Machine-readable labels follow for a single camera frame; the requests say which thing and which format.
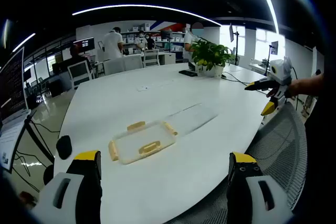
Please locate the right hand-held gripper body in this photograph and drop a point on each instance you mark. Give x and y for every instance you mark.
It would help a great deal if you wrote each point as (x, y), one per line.
(282, 70)

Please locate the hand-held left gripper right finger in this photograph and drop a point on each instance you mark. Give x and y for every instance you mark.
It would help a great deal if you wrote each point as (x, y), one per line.
(244, 182)

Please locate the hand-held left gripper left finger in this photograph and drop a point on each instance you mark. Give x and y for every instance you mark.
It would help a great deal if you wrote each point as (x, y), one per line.
(78, 182)

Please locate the clear container with beige buckles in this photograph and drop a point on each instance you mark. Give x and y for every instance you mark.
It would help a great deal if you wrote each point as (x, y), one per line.
(143, 142)

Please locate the person's right hand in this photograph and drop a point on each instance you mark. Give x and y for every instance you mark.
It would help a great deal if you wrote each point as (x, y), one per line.
(292, 89)

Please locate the black tripod stand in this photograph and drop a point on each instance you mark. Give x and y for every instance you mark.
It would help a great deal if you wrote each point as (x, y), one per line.
(271, 56)

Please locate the black round object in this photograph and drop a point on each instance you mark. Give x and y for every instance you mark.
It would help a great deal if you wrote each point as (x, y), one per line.
(64, 147)

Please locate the grey mesh office chair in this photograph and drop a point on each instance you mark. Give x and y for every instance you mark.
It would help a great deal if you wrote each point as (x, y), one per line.
(283, 142)

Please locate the white plant pot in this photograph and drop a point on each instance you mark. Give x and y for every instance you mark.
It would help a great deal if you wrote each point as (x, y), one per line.
(216, 71)

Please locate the monitor on black stand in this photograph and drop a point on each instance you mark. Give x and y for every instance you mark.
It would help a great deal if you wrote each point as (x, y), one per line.
(232, 33)

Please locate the green potted plant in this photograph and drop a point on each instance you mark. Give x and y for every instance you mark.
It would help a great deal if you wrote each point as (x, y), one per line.
(210, 53)

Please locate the long ceiling light strip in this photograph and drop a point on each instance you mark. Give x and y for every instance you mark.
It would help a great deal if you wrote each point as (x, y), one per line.
(136, 6)
(267, 1)

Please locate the clear plastic lid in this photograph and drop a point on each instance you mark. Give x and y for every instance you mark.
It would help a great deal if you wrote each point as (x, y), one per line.
(194, 116)

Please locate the black phone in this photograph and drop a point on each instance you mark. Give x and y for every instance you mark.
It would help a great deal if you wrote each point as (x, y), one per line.
(188, 73)

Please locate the white paper sheets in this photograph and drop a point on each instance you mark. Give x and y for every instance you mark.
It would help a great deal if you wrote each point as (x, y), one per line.
(9, 140)

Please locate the white office chair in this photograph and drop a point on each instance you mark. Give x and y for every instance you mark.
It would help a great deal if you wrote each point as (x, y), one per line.
(133, 62)
(78, 73)
(113, 66)
(151, 57)

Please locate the computer monitor with dark screen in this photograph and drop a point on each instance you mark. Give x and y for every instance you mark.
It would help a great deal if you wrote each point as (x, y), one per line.
(13, 85)

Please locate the short ceiling light strip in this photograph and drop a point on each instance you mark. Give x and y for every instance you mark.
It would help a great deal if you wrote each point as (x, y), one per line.
(23, 42)

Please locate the black wall screen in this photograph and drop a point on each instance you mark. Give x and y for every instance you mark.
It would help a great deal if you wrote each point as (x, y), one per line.
(84, 45)

